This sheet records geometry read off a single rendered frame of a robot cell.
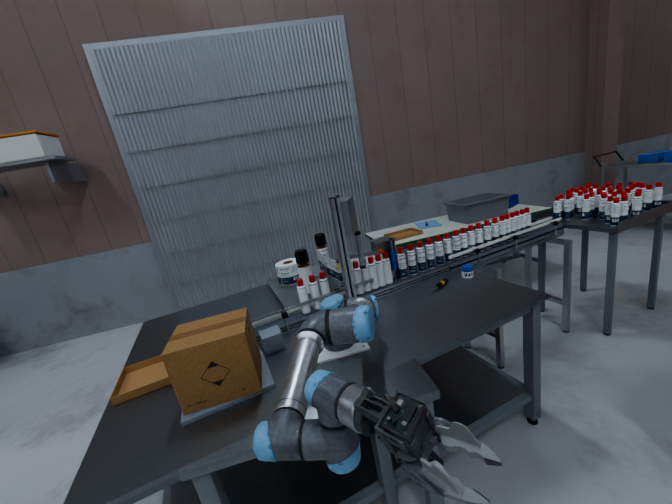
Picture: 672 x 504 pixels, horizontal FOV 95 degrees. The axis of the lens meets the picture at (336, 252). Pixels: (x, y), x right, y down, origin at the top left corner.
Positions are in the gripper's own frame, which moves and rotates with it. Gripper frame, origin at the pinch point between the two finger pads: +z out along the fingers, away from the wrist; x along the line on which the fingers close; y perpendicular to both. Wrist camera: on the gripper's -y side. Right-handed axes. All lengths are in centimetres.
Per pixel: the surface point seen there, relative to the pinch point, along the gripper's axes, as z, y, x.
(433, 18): -211, 89, 486
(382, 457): -70, -86, 17
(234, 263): -413, -73, 127
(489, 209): -119, -113, 289
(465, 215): -134, -104, 265
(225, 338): -96, -3, 2
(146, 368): -166, -19, -25
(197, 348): -101, -1, -7
